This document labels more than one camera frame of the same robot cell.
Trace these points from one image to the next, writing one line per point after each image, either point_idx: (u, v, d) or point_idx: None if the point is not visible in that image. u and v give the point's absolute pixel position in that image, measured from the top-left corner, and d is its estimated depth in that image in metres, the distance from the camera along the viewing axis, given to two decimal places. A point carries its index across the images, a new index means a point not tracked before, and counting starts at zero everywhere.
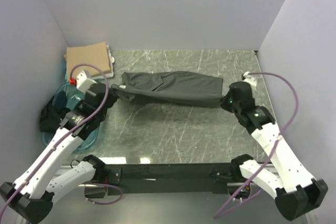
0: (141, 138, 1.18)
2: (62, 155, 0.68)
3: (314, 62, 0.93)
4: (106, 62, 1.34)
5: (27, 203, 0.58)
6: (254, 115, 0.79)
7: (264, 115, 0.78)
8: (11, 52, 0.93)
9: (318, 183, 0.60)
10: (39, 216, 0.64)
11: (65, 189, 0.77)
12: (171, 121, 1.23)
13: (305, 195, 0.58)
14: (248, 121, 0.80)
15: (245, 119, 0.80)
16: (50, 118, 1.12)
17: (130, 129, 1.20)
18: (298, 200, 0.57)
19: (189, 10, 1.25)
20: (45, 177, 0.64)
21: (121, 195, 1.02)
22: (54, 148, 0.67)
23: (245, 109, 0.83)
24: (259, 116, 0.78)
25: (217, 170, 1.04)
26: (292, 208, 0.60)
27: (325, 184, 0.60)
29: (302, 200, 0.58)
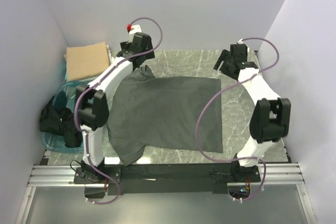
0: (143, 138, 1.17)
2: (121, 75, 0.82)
3: (312, 64, 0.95)
4: (106, 62, 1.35)
5: (102, 95, 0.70)
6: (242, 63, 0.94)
7: (249, 63, 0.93)
8: (12, 53, 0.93)
9: (282, 100, 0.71)
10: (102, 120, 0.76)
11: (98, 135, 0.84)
12: (171, 121, 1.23)
13: (267, 104, 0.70)
14: (234, 69, 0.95)
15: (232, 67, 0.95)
16: (49, 118, 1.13)
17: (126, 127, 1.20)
18: (261, 111, 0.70)
19: (189, 11, 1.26)
20: (111, 84, 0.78)
21: (118, 195, 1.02)
22: (117, 66, 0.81)
23: (237, 61, 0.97)
24: (244, 64, 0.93)
25: (217, 170, 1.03)
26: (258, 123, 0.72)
27: (287, 100, 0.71)
29: (264, 107, 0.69)
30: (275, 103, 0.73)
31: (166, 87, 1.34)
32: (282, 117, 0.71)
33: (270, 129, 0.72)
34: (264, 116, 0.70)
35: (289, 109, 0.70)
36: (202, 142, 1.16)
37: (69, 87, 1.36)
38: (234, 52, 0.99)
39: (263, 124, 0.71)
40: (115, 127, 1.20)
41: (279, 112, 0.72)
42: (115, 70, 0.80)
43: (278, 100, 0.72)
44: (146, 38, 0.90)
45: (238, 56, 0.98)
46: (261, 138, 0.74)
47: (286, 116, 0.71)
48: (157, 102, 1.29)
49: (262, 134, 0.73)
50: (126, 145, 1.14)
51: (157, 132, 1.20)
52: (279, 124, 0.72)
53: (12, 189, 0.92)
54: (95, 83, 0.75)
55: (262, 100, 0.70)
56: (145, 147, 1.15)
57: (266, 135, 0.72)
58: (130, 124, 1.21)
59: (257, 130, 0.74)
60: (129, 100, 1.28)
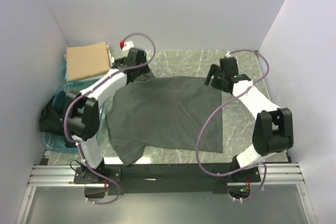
0: (143, 138, 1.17)
2: (112, 86, 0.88)
3: (312, 63, 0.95)
4: (106, 62, 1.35)
5: (94, 102, 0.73)
6: (234, 77, 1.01)
7: (241, 76, 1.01)
8: (11, 53, 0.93)
9: (282, 110, 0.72)
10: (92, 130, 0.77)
11: (91, 141, 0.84)
12: (171, 121, 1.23)
13: (269, 115, 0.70)
14: (229, 83, 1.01)
15: (226, 82, 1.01)
16: (49, 117, 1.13)
17: (126, 127, 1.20)
18: (264, 124, 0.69)
19: (189, 11, 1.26)
20: (103, 93, 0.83)
21: (118, 195, 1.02)
22: (111, 76, 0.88)
23: (229, 75, 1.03)
24: (237, 77, 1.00)
25: (217, 170, 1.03)
26: (261, 136, 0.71)
27: (288, 110, 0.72)
29: (267, 120, 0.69)
30: (275, 114, 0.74)
31: (166, 87, 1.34)
32: (284, 127, 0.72)
33: (273, 141, 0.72)
34: (268, 129, 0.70)
35: (290, 118, 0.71)
36: (202, 142, 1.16)
37: (69, 87, 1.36)
38: (225, 66, 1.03)
39: (268, 138, 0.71)
40: (115, 127, 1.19)
41: (281, 123, 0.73)
42: (109, 80, 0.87)
43: (279, 111, 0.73)
44: (141, 52, 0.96)
45: (229, 70, 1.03)
46: (265, 151, 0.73)
47: (289, 126, 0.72)
48: (157, 102, 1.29)
49: (266, 146, 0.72)
50: (126, 145, 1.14)
51: (157, 132, 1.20)
52: (282, 135, 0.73)
53: (12, 189, 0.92)
54: (88, 91, 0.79)
55: (263, 114, 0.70)
56: (145, 147, 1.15)
57: (272, 148, 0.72)
58: (130, 123, 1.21)
59: (261, 144, 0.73)
60: (129, 100, 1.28)
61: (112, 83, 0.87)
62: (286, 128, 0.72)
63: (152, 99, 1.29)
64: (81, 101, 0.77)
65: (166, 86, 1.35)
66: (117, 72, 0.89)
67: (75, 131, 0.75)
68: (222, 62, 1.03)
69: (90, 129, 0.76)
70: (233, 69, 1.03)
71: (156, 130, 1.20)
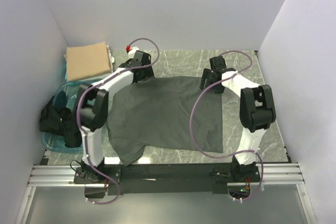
0: (143, 139, 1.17)
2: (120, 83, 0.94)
3: (312, 63, 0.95)
4: (106, 62, 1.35)
5: (106, 92, 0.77)
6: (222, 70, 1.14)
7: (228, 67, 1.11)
8: (11, 53, 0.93)
9: (263, 86, 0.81)
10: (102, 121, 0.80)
11: (96, 137, 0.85)
12: (171, 121, 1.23)
13: (250, 89, 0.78)
14: (217, 76, 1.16)
15: (215, 75, 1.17)
16: (49, 117, 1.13)
17: (127, 127, 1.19)
18: (245, 95, 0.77)
19: (189, 11, 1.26)
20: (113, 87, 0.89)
21: (118, 195, 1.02)
22: (120, 74, 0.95)
23: (218, 70, 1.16)
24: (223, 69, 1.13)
25: (217, 170, 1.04)
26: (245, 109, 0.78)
27: (268, 86, 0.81)
29: (248, 92, 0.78)
30: (258, 91, 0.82)
31: (166, 87, 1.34)
32: (266, 101, 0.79)
33: (258, 115, 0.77)
34: (250, 100, 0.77)
35: (270, 92, 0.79)
36: (203, 142, 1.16)
37: (69, 87, 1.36)
38: (214, 64, 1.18)
39: (252, 111, 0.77)
40: (115, 127, 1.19)
41: (263, 98, 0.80)
42: (118, 76, 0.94)
43: (260, 88, 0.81)
44: (146, 55, 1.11)
45: (218, 66, 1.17)
46: (252, 125, 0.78)
47: (270, 99, 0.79)
48: (157, 102, 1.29)
49: (253, 120, 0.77)
50: (126, 145, 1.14)
51: (156, 132, 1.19)
52: (265, 108, 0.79)
53: (12, 189, 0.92)
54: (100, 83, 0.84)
55: (245, 88, 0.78)
56: (145, 147, 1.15)
57: (258, 120, 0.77)
58: (130, 124, 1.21)
59: (248, 119, 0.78)
60: (129, 100, 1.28)
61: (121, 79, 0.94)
62: (269, 102, 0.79)
63: (153, 100, 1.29)
64: (92, 93, 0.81)
65: (166, 87, 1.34)
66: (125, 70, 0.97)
67: (85, 121, 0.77)
68: (211, 61, 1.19)
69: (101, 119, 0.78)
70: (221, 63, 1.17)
71: (156, 131, 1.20)
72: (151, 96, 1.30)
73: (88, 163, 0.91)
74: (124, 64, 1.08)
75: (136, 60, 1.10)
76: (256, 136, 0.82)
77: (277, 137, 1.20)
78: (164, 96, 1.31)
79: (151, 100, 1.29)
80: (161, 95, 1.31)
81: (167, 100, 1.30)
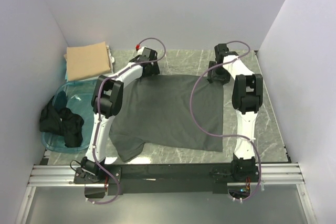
0: (144, 136, 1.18)
2: (132, 74, 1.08)
3: (312, 63, 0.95)
4: (106, 62, 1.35)
5: (120, 84, 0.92)
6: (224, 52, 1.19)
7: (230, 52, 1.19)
8: (11, 53, 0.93)
9: (256, 75, 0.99)
10: (117, 108, 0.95)
11: (107, 126, 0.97)
12: (172, 120, 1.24)
13: (243, 77, 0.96)
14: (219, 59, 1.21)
15: (217, 56, 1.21)
16: (50, 117, 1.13)
17: (128, 124, 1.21)
18: (239, 82, 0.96)
19: (189, 11, 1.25)
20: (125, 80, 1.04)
21: (117, 195, 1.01)
22: (132, 67, 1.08)
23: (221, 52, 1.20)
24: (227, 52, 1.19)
25: (217, 170, 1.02)
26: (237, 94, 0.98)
27: (260, 75, 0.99)
29: (242, 80, 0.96)
30: (251, 78, 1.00)
31: (167, 85, 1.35)
32: (256, 88, 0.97)
33: (247, 98, 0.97)
34: (242, 87, 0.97)
35: (260, 81, 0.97)
36: (202, 142, 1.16)
37: (69, 87, 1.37)
38: (218, 48, 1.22)
39: (242, 95, 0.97)
40: (117, 123, 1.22)
41: (254, 86, 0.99)
42: (130, 70, 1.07)
43: (253, 76, 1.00)
44: (153, 51, 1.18)
45: (222, 51, 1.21)
46: (241, 107, 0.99)
47: (260, 87, 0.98)
48: (158, 99, 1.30)
49: (242, 103, 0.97)
50: (127, 141, 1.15)
51: (157, 129, 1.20)
52: (254, 94, 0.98)
53: (12, 189, 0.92)
54: (114, 76, 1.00)
55: (240, 75, 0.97)
56: (145, 144, 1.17)
57: (245, 104, 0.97)
58: (132, 120, 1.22)
59: (238, 102, 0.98)
60: (132, 97, 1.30)
61: (132, 72, 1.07)
62: (258, 89, 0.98)
63: (156, 97, 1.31)
64: (108, 85, 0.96)
65: (171, 84, 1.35)
66: (136, 63, 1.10)
67: (102, 108, 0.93)
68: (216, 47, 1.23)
69: (116, 107, 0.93)
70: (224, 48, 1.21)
71: (157, 129, 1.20)
72: (154, 93, 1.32)
73: (94, 158, 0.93)
74: (132, 59, 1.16)
75: (144, 55, 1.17)
76: (249, 120, 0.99)
77: (277, 137, 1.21)
78: (166, 94, 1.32)
79: (155, 97, 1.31)
80: (166, 92, 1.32)
81: (170, 98, 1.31)
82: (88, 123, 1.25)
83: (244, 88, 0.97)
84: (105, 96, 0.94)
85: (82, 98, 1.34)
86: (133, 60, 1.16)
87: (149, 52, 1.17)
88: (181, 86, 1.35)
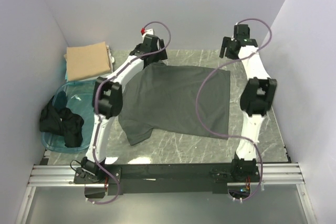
0: (153, 122, 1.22)
2: (132, 71, 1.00)
3: (312, 62, 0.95)
4: (106, 62, 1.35)
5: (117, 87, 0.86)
6: (244, 40, 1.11)
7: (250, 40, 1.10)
8: (11, 53, 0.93)
9: (271, 80, 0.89)
10: (116, 108, 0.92)
11: (108, 126, 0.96)
12: (179, 109, 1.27)
13: (256, 81, 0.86)
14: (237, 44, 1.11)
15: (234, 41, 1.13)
16: (49, 118, 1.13)
17: (137, 110, 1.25)
18: (250, 85, 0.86)
19: (190, 11, 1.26)
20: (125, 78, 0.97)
21: (116, 195, 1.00)
22: (130, 63, 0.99)
23: (239, 38, 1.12)
24: (247, 41, 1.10)
25: (217, 170, 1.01)
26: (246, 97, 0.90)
27: (274, 82, 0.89)
29: (254, 84, 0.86)
30: (264, 82, 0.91)
31: (174, 76, 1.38)
32: (268, 94, 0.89)
33: (254, 103, 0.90)
34: (252, 92, 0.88)
35: (274, 88, 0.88)
36: (209, 129, 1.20)
37: (69, 87, 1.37)
38: (238, 31, 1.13)
39: (251, 99, 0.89)
40: (126, 109, 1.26)
41: (266, 89, 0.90)
42: (129, 66, 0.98)
43: (267, 81, 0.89)
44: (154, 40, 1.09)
45: (241, 34, 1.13)
46: (250, 109, 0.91)
47: (271, 93, 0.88)
48: (166, 90, 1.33)
49: (249, 106, 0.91)
50: (136, 127, 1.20)
51: (165, 117, 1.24)
52: (264, 99, 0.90)
53: (12, 189, 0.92)
54: (113, 76, 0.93)
55: (252, 79, 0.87)
56: (153, 130, 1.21)
57: (253, 106, 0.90)
58: (140, 107, 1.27)
59: (246, 103, 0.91)
60: (141, 86, 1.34)
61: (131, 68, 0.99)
62: (270, 95, 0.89)
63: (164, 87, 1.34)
64: (107, 86, 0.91)
65: (178, 74, 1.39)
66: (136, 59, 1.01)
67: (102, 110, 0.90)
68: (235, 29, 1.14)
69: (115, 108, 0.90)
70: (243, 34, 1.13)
71: (165, 116, 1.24)
72: (161, 83, 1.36)
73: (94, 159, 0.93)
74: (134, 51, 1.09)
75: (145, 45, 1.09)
76: (254, 123, 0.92)
77: (277, 137, 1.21)
78: (175, 83, 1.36)
79: (163, 86, 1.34)
80: (173, 81, 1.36)
81: (178, 87, 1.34)
82: (88, 123, 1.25)
83: (255, 92, 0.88)
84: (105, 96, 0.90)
85: (82, 98, 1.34)
86: (135, 51, 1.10)
87: (149, 42, 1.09)
88: (186, 77, 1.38)
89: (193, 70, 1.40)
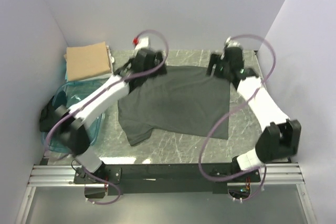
0: (153, 121, 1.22)
2: (110, 98, 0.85)
3: (312, 62, 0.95)
4: (106, 62, 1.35)
5: (80, 125, 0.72)
6: (240, 72, 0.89)
7: (249, 72, 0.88)
8: (11, 52, 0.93)
9: (291, 124, 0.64)
10: (79, 146, 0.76)
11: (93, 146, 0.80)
12: (179, 109, 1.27)
13: (277, 130, 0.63)
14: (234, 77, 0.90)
15: (231, 76, 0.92)
16: (50, 117, 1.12)
17: (137, 110, 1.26)
18: (270, 135, 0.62)
19: (190, 11, 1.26)
20: (94, 110, 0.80)
21: (119, 195, 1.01)
22: (108, 89, 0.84)
23: (234, 67, 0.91)
24: (243, 72, 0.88)
25: (217, 170, 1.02)
26: (266, 147, 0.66)
27: (297, 123, 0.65)
29: (274, 134, 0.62)
30: (283, 126, 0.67)
31: (174, 76, 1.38)
32: (291, 139, 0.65)
33: (277, 152, 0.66)
34: (273, 142, 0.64)
35: (298, 132, 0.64)
36: (209, 129, 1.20)
37: (69, 87, 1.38)
38: (229, 56, 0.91)
39: (273, 150, 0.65)
40: (126, 109, 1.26)
41: (289, 135, 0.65)
42: (105, 93, 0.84)
43: (287, 124, 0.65)
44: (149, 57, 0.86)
45: (234, 62, 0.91)
46: (269, 158, 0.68)
47: (295, 139, 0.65)
48: (166, 90, 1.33)
49: (272, 158, 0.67)
50: (135, 126, 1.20)
51: (165, 116, 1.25)
52: (288, 145, 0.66)
53: (11, 189, 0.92)
54: (77, 109, 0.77)
55: (271, 127, 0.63)
56: (153, 130, 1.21)
57: (276, 156, 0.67)
58: (140, 107, 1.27)
59: (266, 153, 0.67)
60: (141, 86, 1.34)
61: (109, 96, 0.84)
62: (294, 140, 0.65)
63: (164, 87, 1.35)
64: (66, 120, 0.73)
65: (178, 74, 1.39)
66: (116, 83, 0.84)
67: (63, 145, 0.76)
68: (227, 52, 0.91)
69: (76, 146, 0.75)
70: (239, 65, 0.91)
71: (165, 116, 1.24)
72: (161, 83, 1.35)
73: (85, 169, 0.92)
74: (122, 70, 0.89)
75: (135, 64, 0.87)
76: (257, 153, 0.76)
77: None
78: (175, 83, 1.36)
79: (163, 86, 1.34)
80: (173, 81, 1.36)
81: (178, 87, 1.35)
82: None
83: (277, 141, 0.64)
84: (66, 130, 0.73)
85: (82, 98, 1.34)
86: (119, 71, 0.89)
87: (141, 61, 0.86)
88: (186, 77, 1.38)
89: (193, 70, 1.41)
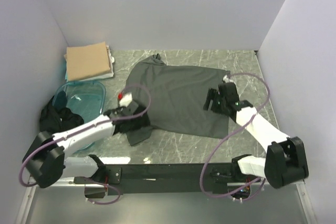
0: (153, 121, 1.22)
2: (96, 134, 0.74)
3: (312, 63, 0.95)
4: (106, 62, 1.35)
5: (58, 154, 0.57)
6: (235, 104, 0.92)
7: (243, 103, 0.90)
8: (11, 52, 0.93)
9: (293, 141, 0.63)
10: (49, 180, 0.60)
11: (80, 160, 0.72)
12: (179, 109, 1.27)
13: (280, 148, 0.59)
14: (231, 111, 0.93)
15: (229, 109, 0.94)
16: (50, 117, 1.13)
17: None
18: (274, 153, 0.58)
19: (190, 11, 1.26)
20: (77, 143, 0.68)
21: (119, 195, 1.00)
22: (96, 125, 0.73)
23: (230, 101, 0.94)
24: (239, 104, 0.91)
25: (217, 170, 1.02)
26: (273, 169, 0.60)
27: (300, 140, 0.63)
29: (279, 152, 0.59)
30: (285, 144, 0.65)
31: (174, 76, 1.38)
32: (296, 158, 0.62)
33: (288, 176, 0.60)
34: (280, 162, 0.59)
35: (302, 149, 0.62)
36: (209, 130, 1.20)
37: (69, 87, 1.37)
38: (224, 93, 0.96)
39: (282, 171, 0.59)
40: None
41: (293, 152, 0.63)
42: (92, 129, 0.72)
43: (289, 141, 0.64)
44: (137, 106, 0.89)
45: (230, 96, 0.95)
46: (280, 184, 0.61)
47: (301, 155, 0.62)
48: (166, 90, 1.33)
49: (283, 182, 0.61)
50: None
51: (165, 116, 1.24)
52: (295, 166, 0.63)
53: (12, 189, 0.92)
54: (61, 137, 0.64)
55: (273, 146, 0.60)
56: (153, 130, 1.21)
57: (287, 180, 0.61)
58: None
59: (275, 176, 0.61)
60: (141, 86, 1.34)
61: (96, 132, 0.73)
62: (301, 159, 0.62)
63: (164, 87, 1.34)
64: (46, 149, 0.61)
65: (178, 74, 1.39)
66: (104, 120, 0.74)
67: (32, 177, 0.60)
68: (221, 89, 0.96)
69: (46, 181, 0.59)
70: (234, 97, 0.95)
71: (165, 116, 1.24)
72: (161, 83, 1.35)
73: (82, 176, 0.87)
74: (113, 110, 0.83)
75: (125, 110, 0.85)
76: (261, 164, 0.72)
77: None
78: (175, 83, 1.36)
79: (163, 86, 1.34)
80: (173, 81, 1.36)
81: (178, 87, 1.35)
82: None
83: (284, 161, 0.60)
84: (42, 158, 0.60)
85: (83, 99, 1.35)
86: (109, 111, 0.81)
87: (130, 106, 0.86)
88: (186, 77, 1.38)
89: (193, 70, 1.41)
